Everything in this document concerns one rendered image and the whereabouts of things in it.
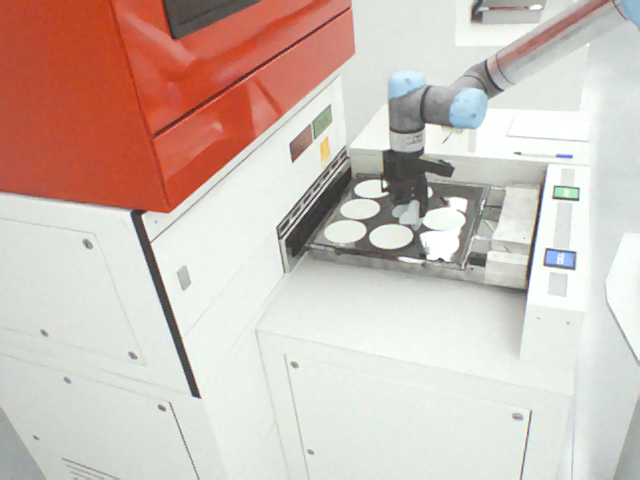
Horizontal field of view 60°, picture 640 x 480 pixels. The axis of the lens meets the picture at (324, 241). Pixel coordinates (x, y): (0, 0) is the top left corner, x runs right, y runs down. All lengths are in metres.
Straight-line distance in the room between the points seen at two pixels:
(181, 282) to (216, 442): 0.38
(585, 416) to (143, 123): 1.77
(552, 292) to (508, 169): 0.52
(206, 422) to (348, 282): 0.44
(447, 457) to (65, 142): 0.95
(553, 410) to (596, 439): 1.00
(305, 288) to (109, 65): 0.71
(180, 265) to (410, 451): 0.66
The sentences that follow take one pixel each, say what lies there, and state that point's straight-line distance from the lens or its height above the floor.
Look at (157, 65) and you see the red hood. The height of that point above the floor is 1.42.
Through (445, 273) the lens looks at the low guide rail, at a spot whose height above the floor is 0.84.
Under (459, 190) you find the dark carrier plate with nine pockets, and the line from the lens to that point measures 1.47.
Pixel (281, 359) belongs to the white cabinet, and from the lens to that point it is 1.23.
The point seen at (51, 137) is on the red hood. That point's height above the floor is 1.33.
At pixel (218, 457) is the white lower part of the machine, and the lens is 1.23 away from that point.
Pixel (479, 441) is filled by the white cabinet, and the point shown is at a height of 0.64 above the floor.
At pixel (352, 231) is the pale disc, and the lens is 1.31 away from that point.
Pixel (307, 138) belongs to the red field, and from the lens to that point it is 1.32.
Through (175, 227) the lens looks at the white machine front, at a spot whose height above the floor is 1.16.
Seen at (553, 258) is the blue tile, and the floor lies 0.96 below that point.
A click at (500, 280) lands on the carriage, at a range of 1.22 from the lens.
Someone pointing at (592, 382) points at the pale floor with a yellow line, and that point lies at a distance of 2.26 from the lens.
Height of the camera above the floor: 1.60
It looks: 33 degrees down
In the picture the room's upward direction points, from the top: 7 degrees counter-clockwise
